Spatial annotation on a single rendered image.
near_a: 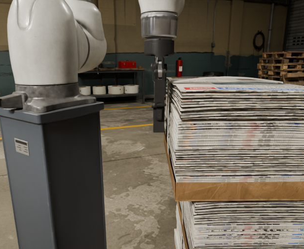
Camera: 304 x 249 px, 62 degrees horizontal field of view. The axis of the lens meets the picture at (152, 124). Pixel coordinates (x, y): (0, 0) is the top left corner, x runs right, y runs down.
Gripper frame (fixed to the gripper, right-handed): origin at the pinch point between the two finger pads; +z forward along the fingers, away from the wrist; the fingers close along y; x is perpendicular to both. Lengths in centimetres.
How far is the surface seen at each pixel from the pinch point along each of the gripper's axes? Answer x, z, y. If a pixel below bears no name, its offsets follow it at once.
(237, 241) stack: -16.7, 23.3, -19.0
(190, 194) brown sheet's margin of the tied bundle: -5.7, 10.9, -20.5
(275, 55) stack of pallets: -314, -25, 590
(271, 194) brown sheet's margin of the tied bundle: -22.1, 10.9, -20.4
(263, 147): -19.7, 1.2, -19.7
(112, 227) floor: 28, 96, 86
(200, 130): -7.2, -2.4, -19.8
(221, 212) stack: -12.8, 16.1, -18.9
